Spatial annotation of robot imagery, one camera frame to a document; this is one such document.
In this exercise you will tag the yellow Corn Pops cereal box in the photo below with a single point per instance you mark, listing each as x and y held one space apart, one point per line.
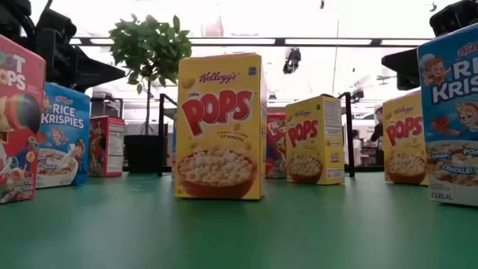
220 123
405 138
310 138

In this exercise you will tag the black table frame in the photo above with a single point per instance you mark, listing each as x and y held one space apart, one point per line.
367 169

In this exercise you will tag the blue Rice Krispies cereal box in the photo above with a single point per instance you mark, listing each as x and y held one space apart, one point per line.
63 123
174 142
452 112

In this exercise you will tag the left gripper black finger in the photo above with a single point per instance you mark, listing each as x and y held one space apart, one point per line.
95 74

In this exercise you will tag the black ceiling-hung device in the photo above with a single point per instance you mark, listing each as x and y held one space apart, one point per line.
292 61

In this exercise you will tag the red Froot Loops cereal box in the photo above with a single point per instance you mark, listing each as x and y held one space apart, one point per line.
108 149
18 130
275 145

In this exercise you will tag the person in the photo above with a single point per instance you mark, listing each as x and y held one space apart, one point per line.
356 147
378 136

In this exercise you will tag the green table mat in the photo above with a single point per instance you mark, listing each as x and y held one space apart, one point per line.
112 231

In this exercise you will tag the green plant in black pot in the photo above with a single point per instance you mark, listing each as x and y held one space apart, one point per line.
149 48

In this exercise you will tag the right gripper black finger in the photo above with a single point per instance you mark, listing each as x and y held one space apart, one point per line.
407 67

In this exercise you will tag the wooden shelf with black legs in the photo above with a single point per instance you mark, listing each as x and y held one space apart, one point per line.
161 142

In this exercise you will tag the black overhead light bar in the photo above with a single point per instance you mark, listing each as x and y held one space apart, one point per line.
375 42

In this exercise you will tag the small black mounted device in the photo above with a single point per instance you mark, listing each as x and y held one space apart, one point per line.
357 94

